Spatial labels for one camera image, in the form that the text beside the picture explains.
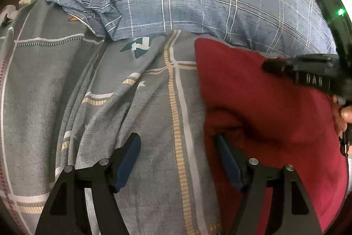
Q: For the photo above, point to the red garment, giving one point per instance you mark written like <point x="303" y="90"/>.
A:
<point x="275" y="119"/>

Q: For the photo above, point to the person's right hand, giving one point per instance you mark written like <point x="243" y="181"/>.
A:
<point x="342" y="113"/>

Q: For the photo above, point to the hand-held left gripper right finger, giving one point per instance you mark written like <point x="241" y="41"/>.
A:
<point x="227" y="158"/>

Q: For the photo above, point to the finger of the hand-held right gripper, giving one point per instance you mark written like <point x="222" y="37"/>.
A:
<point x="277" y="65"/>

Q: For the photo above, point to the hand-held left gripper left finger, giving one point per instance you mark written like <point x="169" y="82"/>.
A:
<point x="128" y="158"/>

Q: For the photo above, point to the grey patterned bedsheet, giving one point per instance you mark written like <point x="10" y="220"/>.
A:
<point x="82" y="86"/>

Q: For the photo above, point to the crumpled blue plaid cloth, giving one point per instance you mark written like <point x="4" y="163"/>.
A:
<point x="82" y="3"/>

